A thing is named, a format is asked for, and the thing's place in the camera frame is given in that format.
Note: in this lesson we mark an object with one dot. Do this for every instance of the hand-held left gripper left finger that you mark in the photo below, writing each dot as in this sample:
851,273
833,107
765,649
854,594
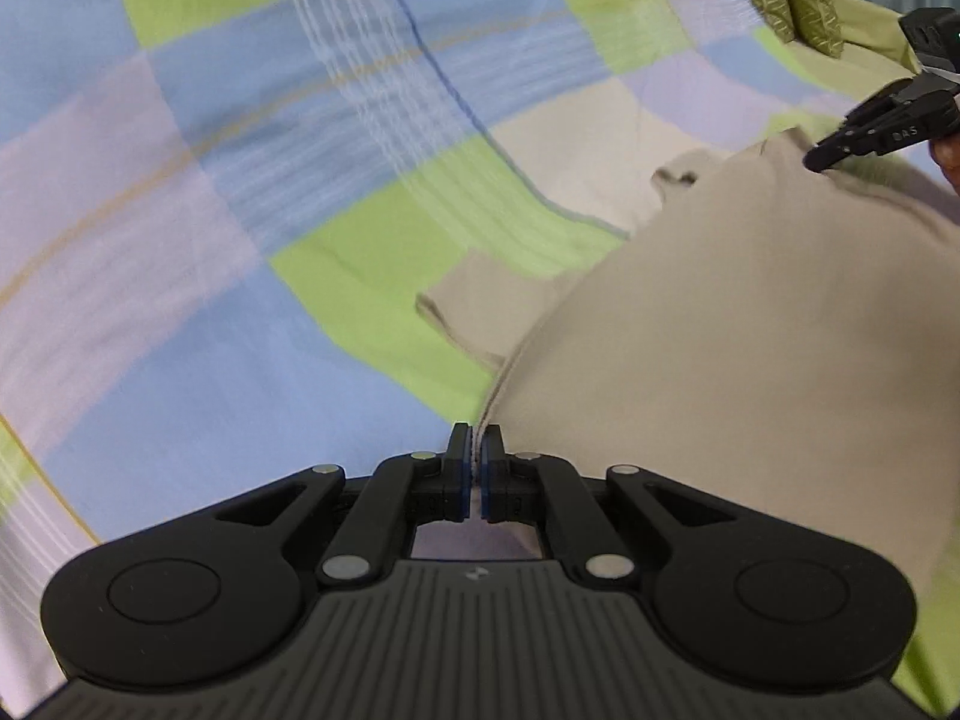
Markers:
459,469

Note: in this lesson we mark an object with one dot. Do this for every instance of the beige shirt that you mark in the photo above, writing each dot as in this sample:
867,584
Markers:
712,360

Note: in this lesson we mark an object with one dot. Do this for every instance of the person's right hand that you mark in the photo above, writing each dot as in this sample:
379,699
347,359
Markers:
949,165

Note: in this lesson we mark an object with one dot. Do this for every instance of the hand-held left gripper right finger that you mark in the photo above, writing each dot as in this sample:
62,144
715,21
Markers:
493,469

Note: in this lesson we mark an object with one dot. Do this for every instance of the plaid bed sheet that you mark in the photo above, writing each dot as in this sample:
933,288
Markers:
187,202

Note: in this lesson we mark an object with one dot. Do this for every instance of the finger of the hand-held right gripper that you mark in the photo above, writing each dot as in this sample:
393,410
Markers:
870,141
896,99

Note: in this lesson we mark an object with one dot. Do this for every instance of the green sofa cover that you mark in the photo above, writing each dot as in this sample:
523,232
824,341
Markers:
874,34

